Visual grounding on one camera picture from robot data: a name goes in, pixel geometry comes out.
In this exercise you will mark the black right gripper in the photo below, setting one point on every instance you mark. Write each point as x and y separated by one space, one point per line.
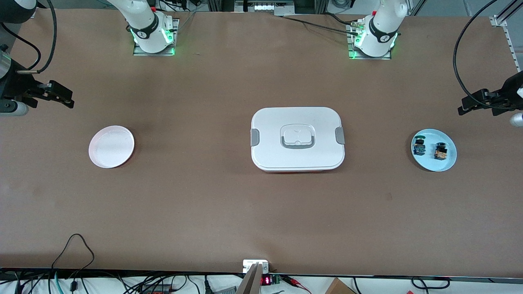
15 87

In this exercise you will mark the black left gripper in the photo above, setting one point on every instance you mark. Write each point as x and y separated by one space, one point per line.
510 93

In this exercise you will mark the orange push-button switch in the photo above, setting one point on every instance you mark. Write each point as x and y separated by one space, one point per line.
441 152

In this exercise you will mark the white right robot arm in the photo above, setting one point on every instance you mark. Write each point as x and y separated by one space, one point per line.
143 24

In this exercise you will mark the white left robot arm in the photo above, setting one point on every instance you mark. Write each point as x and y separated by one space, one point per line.
380 32

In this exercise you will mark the light blue round plate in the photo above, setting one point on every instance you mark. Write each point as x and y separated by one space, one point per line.
434 157

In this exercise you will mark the pink round plate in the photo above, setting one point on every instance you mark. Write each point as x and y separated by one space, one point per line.
111 146

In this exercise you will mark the white lidded lunch box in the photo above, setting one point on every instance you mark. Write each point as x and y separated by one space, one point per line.
297 139

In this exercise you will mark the brown cardboard box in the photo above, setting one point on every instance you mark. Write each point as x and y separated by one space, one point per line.
339 288

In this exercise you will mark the small white box device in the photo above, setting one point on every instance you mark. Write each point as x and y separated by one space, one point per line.
251 264

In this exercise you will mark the red clip test leads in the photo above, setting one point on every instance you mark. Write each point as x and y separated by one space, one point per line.
296 282

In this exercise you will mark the grey angled metal bar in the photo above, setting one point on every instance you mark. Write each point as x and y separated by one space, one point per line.
249 283

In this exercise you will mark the red digit display module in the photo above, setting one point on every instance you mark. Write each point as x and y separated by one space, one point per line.
266 281

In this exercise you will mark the perforated aluminium rail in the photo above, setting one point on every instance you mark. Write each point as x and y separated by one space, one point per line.
512 45

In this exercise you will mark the green push button switch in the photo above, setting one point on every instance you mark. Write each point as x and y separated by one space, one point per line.
419 146

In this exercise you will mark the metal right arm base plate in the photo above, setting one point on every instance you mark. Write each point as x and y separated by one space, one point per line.
170 48

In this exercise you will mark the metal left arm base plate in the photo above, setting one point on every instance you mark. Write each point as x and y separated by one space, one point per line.
354 55

